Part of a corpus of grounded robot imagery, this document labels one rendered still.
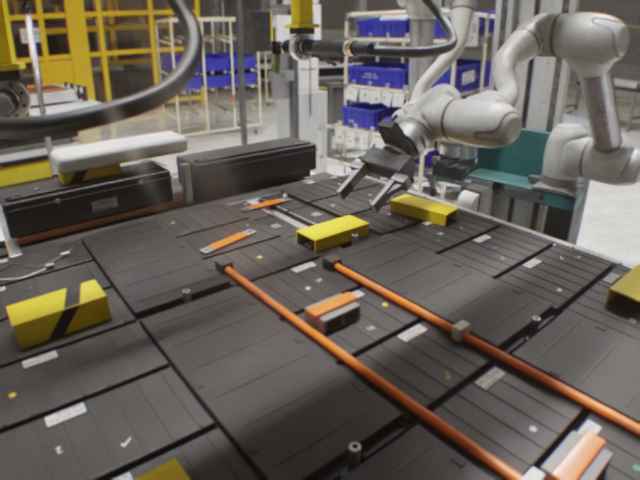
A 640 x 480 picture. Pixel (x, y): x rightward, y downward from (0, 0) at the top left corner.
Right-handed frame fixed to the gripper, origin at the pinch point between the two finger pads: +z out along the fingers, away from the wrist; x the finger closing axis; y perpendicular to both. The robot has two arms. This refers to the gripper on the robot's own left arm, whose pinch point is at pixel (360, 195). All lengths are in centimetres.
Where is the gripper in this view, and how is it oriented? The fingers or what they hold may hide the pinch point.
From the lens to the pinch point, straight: 110.6
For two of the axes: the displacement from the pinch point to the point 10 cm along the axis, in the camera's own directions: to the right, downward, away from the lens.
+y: 4.5, 6.0, 6.6
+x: -6.2, -3.2, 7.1
